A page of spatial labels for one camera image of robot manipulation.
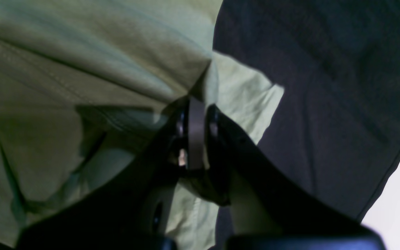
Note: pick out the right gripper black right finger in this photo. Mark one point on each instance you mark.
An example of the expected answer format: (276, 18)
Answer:
(270, 212)

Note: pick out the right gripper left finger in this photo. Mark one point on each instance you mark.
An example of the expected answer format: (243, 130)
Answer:
(131, 211)

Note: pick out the green T-shirt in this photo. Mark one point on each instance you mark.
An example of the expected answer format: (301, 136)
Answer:
(85, 85)

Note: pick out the black table cloth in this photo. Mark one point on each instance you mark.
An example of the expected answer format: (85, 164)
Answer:
(335, 132)

